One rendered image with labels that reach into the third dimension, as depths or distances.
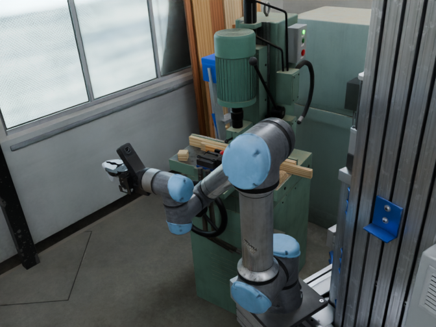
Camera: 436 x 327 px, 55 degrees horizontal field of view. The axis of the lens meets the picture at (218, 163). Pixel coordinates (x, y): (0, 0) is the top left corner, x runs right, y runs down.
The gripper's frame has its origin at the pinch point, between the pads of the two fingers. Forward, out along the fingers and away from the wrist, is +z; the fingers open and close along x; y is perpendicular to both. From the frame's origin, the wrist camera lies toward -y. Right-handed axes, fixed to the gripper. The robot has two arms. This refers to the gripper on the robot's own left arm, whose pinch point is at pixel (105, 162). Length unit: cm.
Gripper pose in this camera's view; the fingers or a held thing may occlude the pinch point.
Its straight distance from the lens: 143.7
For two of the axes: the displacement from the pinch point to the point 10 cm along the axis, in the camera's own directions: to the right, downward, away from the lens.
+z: -8.0, -1.7, 5.7
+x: 5.8, -4.6, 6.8
